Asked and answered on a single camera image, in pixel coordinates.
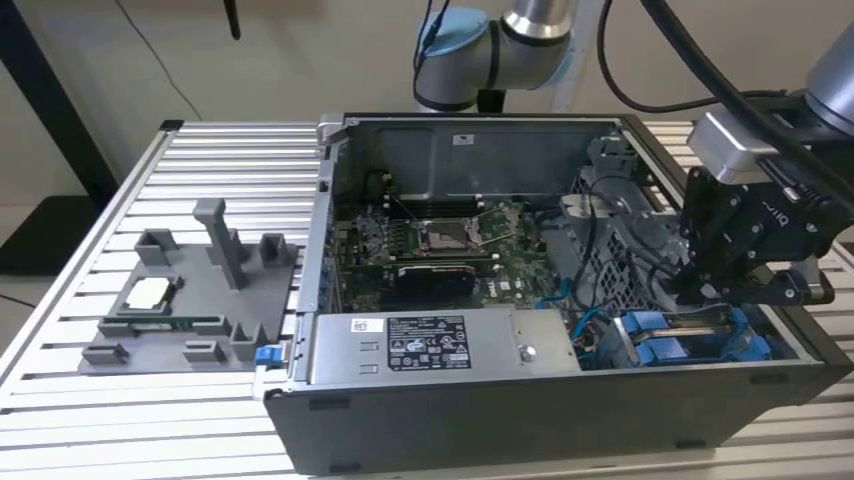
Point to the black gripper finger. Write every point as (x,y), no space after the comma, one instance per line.
(708,220)
(788,285)

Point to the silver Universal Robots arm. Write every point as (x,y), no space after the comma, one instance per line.
(461,70)

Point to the grey disk bay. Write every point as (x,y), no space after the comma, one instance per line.
(694,345)

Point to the black RAM slot bank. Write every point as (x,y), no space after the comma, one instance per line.
(434,204)

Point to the grey perforated drive cage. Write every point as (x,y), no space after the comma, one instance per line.
(621,280)

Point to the green motherboard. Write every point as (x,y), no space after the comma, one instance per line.
(521,280)

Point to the CPU socket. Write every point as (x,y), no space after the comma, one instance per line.
(446,236)

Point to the silver power supply unit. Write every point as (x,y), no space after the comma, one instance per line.
(481,345)

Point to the black graphics card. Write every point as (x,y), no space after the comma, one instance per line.
(434,287)

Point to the thin metal locking lever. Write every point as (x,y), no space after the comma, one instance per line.
(408,209)

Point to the black open PC case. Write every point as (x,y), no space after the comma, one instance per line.
(501,430)

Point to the blue case latch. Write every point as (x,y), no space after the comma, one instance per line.
(267,356)

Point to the grey parts rack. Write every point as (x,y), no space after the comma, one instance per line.
(201,300)

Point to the black antenna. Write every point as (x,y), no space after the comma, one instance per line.
(234,20)

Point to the black table corner cap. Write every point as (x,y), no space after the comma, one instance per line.
(173,125)

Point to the green RAM stick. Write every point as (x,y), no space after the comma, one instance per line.
(175,324)

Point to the silver CPU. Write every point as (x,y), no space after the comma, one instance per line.
(150,294)

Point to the black flat base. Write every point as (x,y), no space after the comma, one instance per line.
(47,235)

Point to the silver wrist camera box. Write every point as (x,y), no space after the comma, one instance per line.
(730,145)

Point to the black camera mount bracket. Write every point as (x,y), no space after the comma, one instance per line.
(788,112)

